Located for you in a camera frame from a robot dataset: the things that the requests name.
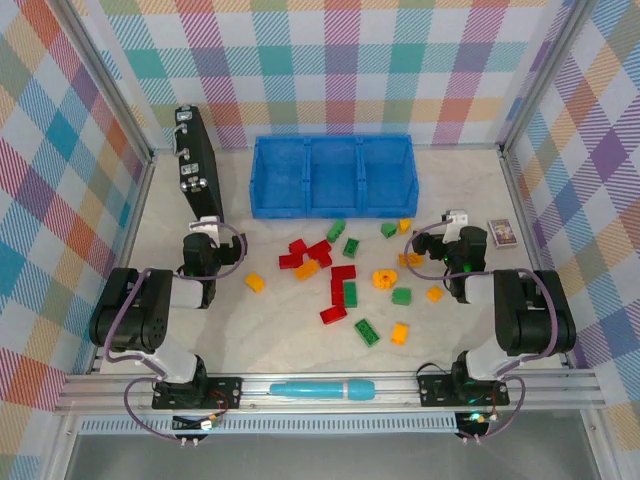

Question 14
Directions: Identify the round yellow lego piece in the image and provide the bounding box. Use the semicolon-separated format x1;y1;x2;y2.
371;268;400;291

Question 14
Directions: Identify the playing card box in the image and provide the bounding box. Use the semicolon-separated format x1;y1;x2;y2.
487;218;519;250

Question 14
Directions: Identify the blue three-compartment bin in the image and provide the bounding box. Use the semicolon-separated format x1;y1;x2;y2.
248;134;423;221

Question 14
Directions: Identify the teal marker pen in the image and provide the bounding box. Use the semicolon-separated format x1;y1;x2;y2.
269;378;376;404

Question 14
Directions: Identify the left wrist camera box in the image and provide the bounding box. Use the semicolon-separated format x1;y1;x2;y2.
189;215;222;247

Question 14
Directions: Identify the aluminium side rail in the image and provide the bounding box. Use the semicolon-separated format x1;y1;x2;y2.
87;152;157;375
499;149;574;370

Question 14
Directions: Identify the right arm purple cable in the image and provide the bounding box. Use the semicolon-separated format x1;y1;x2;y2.
405;222;576;444

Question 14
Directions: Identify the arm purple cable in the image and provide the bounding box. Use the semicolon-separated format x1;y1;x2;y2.
102;219;250;444
405;222;576;444

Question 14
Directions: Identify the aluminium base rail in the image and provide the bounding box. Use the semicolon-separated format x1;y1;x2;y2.
54;372;609;416

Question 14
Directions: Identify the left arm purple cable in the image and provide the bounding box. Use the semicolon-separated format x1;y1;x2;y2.
102;219;250;444

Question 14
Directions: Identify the small wired connector board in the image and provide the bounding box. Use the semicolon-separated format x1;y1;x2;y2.
457;410;501;427
172;413;224;432

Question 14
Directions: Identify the white slotted cable duct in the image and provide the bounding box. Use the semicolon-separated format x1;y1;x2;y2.
79;417;459;435

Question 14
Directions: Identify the aluminium frame post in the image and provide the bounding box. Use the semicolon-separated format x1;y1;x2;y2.
499;0;595;154
59;0;156;161

